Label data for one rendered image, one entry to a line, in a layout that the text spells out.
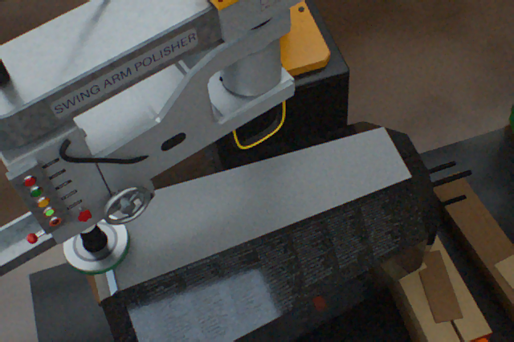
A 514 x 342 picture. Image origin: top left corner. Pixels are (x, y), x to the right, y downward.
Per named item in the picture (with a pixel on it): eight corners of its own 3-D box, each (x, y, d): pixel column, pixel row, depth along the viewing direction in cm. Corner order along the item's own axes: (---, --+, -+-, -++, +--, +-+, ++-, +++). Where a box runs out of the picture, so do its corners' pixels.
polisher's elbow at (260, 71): (220, 54, 228) (211, 8, 212) (280, 49, 227) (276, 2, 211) (220, 99, 218) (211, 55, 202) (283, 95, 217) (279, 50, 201)
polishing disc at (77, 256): (60, 225, 242) (59, 223, 241) (121, 207, 244) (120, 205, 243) (69, 280, 231) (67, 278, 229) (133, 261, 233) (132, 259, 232)
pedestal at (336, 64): (191, 113, 378) (165, 9, 316) (308, 79, 385) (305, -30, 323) (225, 214, 343) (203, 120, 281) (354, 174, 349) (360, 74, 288)
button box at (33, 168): (68, 213, 202) (34, 156, 178) (72, 221, 200) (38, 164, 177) (42, 229, 199) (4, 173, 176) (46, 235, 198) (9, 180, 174)
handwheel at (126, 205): (140, 186, 218) (129, 158, 205) (157, 209, 213) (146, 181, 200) (97, 211, 214) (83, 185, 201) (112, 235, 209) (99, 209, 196)
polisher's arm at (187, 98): (263, 79, 246) (251, -35, 205) (303, 121, 234) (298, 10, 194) (72, 188, 227) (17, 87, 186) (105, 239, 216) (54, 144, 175)
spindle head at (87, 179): (133, 142, 230) (95, 46, 193) (167, 189, 220) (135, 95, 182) (31, 200, 221) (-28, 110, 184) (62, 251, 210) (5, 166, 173)
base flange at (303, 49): (188, 17, 313) (185, 9, 309) (294, -13, 318) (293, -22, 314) (218, 98, 286) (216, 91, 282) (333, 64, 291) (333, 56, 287)
